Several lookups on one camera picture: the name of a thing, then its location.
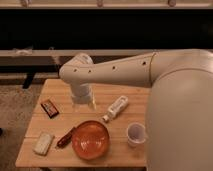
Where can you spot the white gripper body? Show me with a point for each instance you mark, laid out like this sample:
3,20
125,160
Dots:
81,93

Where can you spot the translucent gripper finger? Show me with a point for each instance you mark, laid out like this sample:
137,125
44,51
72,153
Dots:
75,106
92,104

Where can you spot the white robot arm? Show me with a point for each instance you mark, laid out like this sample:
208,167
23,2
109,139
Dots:
179,114

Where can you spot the brown snack packet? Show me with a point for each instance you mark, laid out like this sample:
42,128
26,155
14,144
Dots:
49,108

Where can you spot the white plastic bottle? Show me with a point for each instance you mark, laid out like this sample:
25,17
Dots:
115,108

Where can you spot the orange bowl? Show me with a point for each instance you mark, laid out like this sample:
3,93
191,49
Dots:
90,140

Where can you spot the wooden table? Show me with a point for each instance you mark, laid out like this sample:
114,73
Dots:
119,154

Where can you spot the white sponge block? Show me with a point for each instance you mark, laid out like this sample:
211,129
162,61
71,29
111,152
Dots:
43,143

